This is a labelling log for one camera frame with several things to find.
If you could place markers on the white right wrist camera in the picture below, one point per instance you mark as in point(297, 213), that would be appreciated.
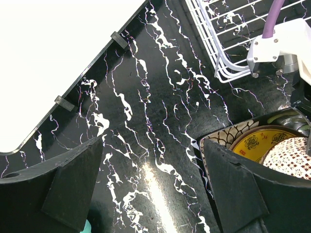
point(292, 37)

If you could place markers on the teal cat ear headphones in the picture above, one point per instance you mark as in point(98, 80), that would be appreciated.
point(87, 227)

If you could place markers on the white wire dish rack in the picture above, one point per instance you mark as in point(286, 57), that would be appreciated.
point(228, 27)

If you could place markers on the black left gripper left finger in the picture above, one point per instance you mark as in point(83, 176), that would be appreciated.
point(53, 196)

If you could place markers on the white whiteboard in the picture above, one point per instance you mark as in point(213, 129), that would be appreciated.
point(44, 47)

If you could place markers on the black marble mat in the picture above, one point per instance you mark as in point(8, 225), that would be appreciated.
point(151, 95)

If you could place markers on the black floral square plate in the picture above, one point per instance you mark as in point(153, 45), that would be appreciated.
point(289, 118)

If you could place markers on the yellow round plate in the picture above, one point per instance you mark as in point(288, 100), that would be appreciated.
point(255, 143)

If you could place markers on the beige red patterned bowl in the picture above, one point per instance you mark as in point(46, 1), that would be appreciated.
point(289, 157)

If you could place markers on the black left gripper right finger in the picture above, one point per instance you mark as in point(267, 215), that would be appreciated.
point(251, 198)

